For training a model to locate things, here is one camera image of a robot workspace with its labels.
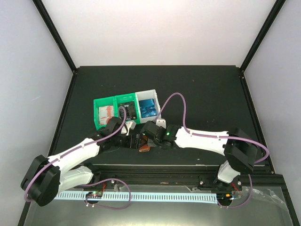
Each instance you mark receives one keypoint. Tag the white slotted cable duct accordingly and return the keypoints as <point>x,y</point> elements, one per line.
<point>141,197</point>

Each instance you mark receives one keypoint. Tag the green bin left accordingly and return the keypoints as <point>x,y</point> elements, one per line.
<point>103,102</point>

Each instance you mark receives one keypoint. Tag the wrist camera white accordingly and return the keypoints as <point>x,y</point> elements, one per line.
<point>128,126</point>
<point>161,123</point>

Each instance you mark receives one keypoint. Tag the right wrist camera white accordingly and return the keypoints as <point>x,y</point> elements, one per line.
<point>161,123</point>

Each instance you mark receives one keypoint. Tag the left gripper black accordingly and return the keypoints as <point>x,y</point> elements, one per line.
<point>130,144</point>

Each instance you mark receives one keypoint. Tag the left black frame post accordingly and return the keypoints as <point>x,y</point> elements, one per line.
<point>39,5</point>

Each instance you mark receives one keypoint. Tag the blue cards stack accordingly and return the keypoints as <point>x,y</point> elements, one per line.
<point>147,108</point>

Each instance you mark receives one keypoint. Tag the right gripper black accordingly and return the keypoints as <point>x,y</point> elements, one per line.
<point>153,143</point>

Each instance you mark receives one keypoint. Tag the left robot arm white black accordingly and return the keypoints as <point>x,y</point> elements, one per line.
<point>48,176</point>

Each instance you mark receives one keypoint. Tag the small circuit board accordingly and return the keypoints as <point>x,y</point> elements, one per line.
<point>94,195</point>

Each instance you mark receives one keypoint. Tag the black vip cards stack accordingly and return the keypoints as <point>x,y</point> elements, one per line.
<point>130,110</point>

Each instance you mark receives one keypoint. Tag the green bin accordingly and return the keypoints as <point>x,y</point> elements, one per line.
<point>103,102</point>
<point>127,98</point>

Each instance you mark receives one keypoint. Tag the brown leather card holder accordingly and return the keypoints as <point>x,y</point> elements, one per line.
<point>143,146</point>

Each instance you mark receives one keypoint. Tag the right black frame post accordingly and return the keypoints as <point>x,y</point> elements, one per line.
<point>277,6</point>

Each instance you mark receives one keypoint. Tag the green bin middle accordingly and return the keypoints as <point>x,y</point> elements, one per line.
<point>127,98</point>

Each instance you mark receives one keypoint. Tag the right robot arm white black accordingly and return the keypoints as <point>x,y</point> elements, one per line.
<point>234,145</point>

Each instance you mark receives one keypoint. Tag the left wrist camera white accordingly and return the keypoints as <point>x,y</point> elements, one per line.
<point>128,126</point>

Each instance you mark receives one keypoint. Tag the black frame post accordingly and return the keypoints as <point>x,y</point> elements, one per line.
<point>277,6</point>
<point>39,5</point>

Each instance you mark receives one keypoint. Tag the black aluminium rail front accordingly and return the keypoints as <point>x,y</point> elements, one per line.
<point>185,175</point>

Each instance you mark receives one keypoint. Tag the red white cards stack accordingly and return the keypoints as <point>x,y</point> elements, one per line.
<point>105,114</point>

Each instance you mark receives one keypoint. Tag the white bin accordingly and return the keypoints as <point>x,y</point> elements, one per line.
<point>148,94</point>

